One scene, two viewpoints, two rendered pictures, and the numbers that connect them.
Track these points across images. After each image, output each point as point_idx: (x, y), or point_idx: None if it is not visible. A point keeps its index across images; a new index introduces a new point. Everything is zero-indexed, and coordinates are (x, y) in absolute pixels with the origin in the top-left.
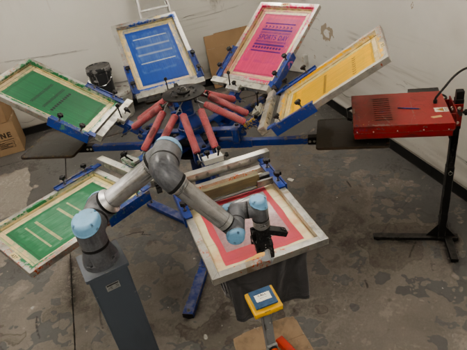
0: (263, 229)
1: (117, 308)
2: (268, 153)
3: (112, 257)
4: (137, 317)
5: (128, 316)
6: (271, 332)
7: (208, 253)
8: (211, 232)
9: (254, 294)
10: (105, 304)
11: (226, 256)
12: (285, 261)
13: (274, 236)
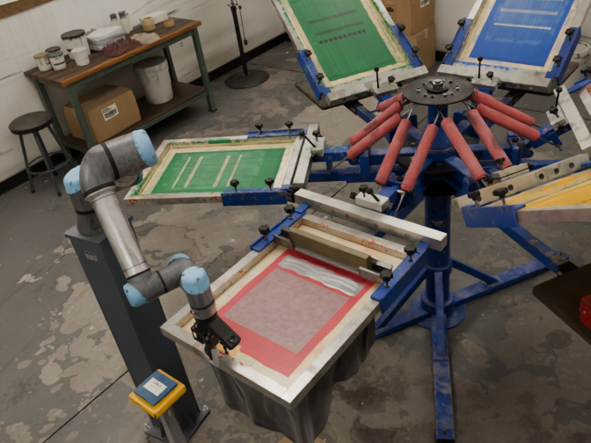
0: (193, 315)
1: (98, 280)
2: (439, 243)
3: (93, 228)
4: (118, 303)
5: (109, 295)
6: (169, 434)
7: None
8: (251, 283)
9: (156, 375)
10: (86, 267)
11: None
12: None
13: (275, 344)
